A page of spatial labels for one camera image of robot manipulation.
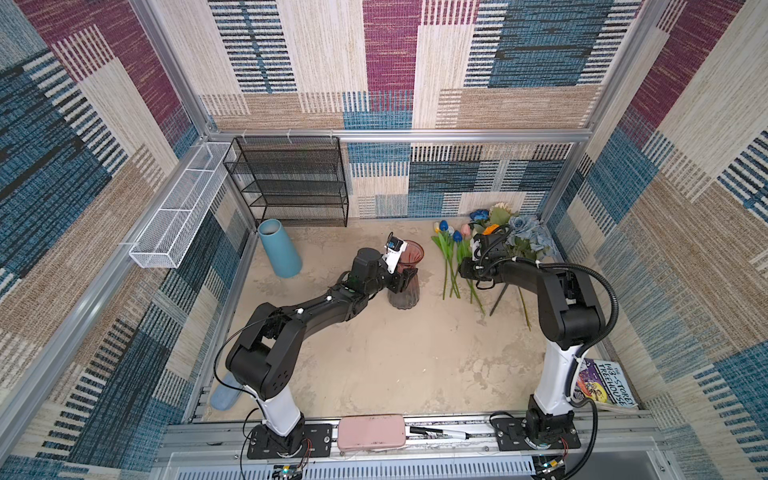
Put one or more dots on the black wire shelf rack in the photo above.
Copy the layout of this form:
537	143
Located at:
300	181

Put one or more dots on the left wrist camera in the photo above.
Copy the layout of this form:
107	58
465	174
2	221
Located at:
394	248

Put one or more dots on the white mesh wall basket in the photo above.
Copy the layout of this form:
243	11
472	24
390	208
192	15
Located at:
165	241

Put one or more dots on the teal ceramic vase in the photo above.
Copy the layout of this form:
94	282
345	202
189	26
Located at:
279	248

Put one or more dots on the pink ribbed glass vase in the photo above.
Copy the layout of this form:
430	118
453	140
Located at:
409	296

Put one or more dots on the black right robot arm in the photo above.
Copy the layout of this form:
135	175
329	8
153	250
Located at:
577	309

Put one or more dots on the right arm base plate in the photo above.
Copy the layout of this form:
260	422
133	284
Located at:
529	434

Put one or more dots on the black white marker pen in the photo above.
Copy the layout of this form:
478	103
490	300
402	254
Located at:
438	433

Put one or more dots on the blue rose orange flower bouquet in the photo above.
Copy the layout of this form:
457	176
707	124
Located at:
517	234

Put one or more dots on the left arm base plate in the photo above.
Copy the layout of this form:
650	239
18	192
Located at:
314	440

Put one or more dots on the light blue oval object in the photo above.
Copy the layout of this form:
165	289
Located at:
226	394

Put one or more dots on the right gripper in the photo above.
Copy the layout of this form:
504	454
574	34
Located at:
466	269

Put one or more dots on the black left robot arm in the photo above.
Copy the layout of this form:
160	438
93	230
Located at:
264	353

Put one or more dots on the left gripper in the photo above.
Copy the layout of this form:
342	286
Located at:
399	282

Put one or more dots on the colourful paperback book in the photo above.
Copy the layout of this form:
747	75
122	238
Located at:
604	382

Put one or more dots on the white artificial tulip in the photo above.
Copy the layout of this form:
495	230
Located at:
474	297

